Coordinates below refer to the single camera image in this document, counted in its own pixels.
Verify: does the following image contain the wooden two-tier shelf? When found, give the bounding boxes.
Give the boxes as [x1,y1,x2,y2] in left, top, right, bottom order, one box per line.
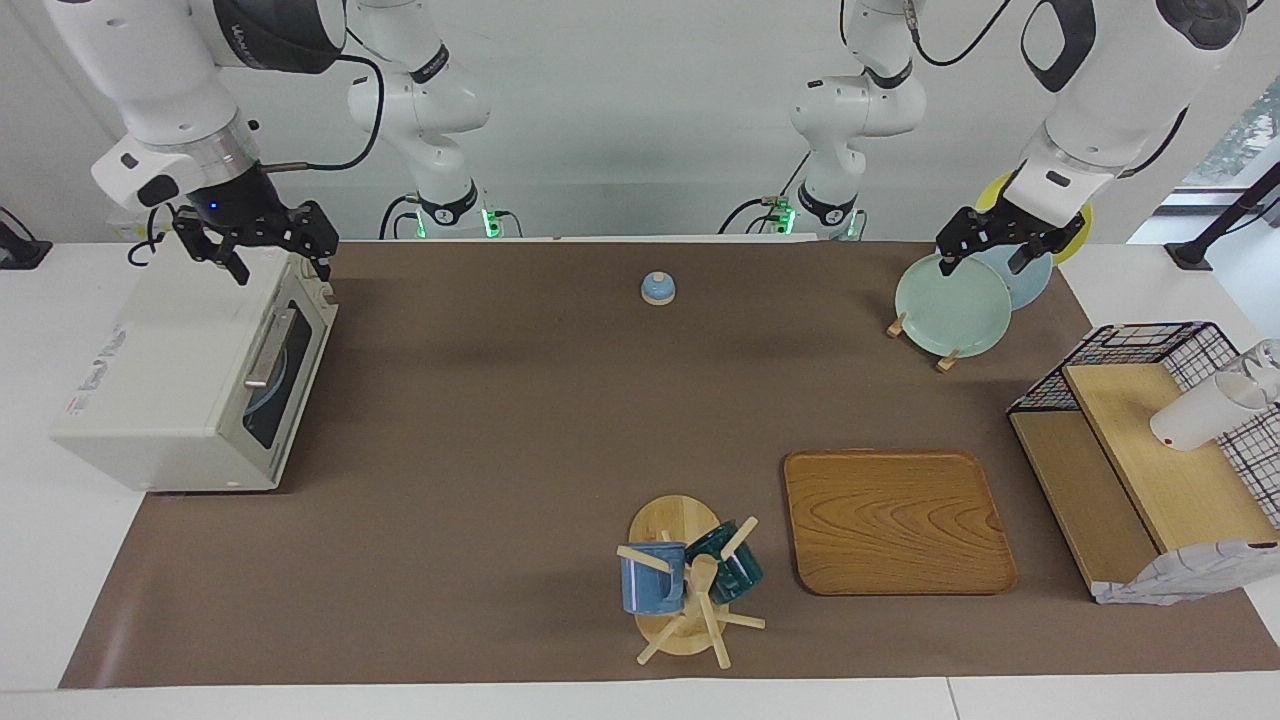
[1008,362,1280,591]

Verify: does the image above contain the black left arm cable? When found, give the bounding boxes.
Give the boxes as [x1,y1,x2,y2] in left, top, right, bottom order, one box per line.
[905,0,1013,68]

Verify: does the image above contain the pale blue racked plate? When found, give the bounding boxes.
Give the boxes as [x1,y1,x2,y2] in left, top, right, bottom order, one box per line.
[975,240,1054,311]

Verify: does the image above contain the yellow plate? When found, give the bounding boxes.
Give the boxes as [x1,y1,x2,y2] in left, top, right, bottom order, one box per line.
[975,172,1094,266]

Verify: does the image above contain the white cup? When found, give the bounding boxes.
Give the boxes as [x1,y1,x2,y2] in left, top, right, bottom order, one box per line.
[1149,370,1280,453]

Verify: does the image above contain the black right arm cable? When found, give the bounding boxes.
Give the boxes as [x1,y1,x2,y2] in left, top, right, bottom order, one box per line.
[262,50,387,173]

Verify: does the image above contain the window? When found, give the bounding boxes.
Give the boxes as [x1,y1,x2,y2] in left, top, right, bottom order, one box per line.
[1180,75,1280,191]

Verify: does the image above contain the black base cable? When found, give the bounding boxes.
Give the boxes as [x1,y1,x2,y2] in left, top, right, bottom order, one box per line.
[378,195,421,241]
[718,150,811,238]

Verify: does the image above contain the black table clamp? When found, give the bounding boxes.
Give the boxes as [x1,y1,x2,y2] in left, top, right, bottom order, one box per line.
[0,205,53,270]

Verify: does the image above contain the light blue serving plate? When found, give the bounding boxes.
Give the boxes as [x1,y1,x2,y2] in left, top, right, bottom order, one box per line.
[245,340,293,417]

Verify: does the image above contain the wooden plate rack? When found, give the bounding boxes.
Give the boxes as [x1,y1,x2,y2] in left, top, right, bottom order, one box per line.
[886,312,963,374]

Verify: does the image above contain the wooden serving tray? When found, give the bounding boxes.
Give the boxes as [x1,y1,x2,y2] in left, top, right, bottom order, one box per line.
[783,449,1019,597]

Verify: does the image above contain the black wire mesh basket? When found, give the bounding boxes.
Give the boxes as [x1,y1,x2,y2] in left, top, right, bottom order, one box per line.
[1007,321,1280,531]

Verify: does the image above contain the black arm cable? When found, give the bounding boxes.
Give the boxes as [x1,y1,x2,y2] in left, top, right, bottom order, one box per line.
[262,50,387,173]
[905,0,1013,68]

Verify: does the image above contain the black oven power cable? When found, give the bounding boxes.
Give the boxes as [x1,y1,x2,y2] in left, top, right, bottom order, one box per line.
[127,205,171,267]

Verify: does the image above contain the pale green plate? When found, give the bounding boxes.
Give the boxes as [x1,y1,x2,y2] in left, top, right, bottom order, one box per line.
[894,252,1014,359]

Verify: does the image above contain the blue mug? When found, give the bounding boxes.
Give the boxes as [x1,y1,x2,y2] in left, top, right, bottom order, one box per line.
[620,541,688,615]

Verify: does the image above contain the toaster oven glass door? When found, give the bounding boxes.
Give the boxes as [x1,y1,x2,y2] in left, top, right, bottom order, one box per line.
[235,270,339,491]

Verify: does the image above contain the black stand with pole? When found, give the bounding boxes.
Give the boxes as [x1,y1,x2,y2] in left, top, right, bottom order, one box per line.
[1165,160,1280,271]

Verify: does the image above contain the white toaster oven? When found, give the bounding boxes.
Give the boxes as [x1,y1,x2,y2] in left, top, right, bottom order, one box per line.
[50,248,339,493]

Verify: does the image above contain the wooden mug tree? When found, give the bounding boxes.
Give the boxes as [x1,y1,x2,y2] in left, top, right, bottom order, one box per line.
[615,494,768,669]

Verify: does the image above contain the grey marbled cloth strip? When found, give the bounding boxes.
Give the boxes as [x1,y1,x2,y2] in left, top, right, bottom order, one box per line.
[1092,538,1280,606]

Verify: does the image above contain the brown table mat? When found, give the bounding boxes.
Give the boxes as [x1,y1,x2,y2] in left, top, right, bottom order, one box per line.
[58,240,1280,689]

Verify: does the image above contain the dark green mug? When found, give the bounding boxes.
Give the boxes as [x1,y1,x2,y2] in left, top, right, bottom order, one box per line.
[686,520,764,604]

